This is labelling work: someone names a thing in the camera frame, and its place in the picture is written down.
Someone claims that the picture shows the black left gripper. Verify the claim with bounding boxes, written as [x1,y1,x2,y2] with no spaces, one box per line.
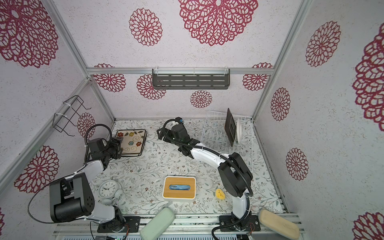
[102,136,123,159]

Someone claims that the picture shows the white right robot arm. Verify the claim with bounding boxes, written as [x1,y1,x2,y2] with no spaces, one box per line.
[157,119,254,224]

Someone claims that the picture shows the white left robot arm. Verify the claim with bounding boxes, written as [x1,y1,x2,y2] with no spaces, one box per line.
[49,137,127,233]

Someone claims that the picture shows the white alarm clock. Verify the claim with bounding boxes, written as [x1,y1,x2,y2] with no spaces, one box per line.
[98,180,124,206]

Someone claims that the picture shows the white wooden tissue box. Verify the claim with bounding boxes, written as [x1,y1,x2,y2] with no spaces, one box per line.
[162,176,197,202]

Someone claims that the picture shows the small white round plate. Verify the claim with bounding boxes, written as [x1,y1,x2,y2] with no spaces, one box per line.
[237,118,243,144]

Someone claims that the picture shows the yellow sponge piece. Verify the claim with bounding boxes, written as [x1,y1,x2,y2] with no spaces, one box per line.
[215,189,226,200]

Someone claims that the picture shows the beige padded cushion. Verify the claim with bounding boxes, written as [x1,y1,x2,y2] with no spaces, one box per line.
[258,209,300,240]

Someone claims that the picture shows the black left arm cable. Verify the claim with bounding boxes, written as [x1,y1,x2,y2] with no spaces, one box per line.
[83,123,113,163]

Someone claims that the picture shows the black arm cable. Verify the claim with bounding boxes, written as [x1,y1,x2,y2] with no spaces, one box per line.
[83,123,113,163]
[161,118,254,240]

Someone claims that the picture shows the white wire dish rack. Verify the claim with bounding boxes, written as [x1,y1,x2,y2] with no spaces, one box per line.
[201,110,254,162]

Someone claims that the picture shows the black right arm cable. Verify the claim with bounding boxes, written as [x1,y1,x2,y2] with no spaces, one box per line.
[161,118,254,240]

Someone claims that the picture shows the black wire wall basket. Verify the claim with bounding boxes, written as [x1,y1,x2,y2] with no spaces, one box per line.
[52,95,91,137]

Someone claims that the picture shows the grey wall shelf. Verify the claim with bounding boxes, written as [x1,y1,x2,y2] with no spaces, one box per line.
[152,68,231,90]

